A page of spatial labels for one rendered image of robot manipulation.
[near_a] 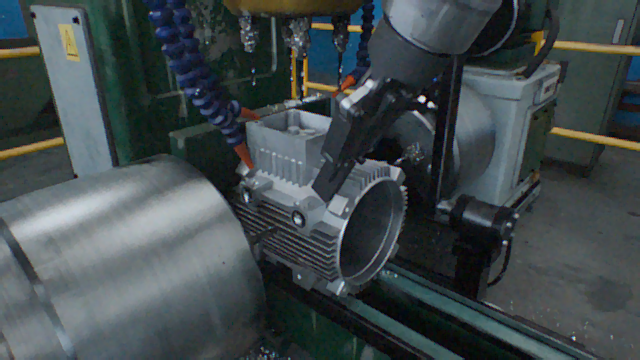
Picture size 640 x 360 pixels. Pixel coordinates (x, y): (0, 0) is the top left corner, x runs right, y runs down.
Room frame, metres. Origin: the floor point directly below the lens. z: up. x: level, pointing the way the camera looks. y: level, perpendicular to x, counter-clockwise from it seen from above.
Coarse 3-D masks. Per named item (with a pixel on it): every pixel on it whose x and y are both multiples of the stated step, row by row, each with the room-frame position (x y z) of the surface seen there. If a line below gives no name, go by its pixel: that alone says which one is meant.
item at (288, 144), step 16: (288, 112) 0.65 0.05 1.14; (304, 112) 0.65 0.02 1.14; (256, 128) 0.58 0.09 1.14; (272, 128) 0.63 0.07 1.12; (288, 128) 0.60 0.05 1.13; (304, 128) 0.65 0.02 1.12; (320, 128) 0.63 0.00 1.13; (256, 144) 0.58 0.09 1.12; (272, 144) 0.56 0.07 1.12; (288, 144) 0.54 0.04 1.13; (304, 144) 0.52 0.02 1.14; (320, 144) 0.54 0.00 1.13; (256, 160) 0.58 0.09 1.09; (272, 160) 0.56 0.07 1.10; (288, 160) 0.54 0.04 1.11; (304, 160) 0.52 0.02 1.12; (320, 160) 0.54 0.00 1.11; (288, 176) 0.54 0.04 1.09; (304, 176) 0.52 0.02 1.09
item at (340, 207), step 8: (240, 168) 0.57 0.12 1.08; (248, 168) 0.57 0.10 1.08; (392, 168) 0.55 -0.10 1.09; (248, 176) 0.57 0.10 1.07; (392, 176) 0.54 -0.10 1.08; (400, 176) 0.55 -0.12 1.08; (400, 184) 0.55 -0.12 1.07; (336, 200) 0.46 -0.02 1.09; (344, 200) 0.46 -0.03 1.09; (328, 208) 0.46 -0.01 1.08; (336, 208) 0.45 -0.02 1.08; (344, 208) 0.45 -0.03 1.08; (336, 216) 0.46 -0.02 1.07; (344, 216) 0.45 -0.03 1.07; (392, 256) 0.55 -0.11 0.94; (328, 288) 0.46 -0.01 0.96; (336, 288) 0.45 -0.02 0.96; (344, 288) 0.45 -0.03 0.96; (344, 296) 0.46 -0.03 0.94
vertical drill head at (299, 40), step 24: (240, 0) 0.53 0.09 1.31; (264, 0) 0.51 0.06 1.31; (288, 0) 0.51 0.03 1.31; (312, 0) 0.51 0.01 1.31; (336, 0) 0.52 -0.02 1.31; (360, 0) 0.56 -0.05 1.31; (240, 24) 0.60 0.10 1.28; (288, 24) 0.65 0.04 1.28; (336, 24) 0.58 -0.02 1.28; (288, 48) 0.66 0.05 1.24; (336, 48) 0.59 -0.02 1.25
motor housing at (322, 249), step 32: (288, 192) 0.52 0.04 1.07; (352, 192) 0.48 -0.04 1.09; (384, 192) 0.57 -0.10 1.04; (256, 224) 0.52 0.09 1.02; (288, 224) 0.49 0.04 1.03; (320, 224) 0.46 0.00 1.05; (352, 224) 0.60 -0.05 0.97; (384, 224) 0.57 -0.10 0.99; (288, 256) 0.49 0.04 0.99; (320, 256) 0.44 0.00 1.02; (352, 256) 0.55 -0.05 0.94; (384, 256) 0.54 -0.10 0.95; (352, 288) 0.48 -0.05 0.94
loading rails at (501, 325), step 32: (288, 288) 0.51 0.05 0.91; (384, 288) 0.52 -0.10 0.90; (416, 288) 0.50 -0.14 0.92; (448, 288) 0.49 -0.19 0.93; (288, 320) 0.52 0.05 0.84; (320, 320) 0.47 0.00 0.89; (352, 320) 0.43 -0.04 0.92; (384, 320) 0.44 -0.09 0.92; (416, 320) 0.48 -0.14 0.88; (448, 320) 0.45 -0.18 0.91; (480, 320) 0.44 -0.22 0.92; (512, 320) 0.42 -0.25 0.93; (320, 352) 0.47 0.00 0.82; (352, 352) 0.43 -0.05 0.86; (384, 352) 0.40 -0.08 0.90; (416, 352) 0.37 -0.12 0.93; (448, 352) 0.38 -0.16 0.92; (480, 352) 0.42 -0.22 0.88; (512, 352) 0.39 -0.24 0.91; (544, 352) 0.38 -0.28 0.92; (576, 352) 0.37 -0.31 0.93
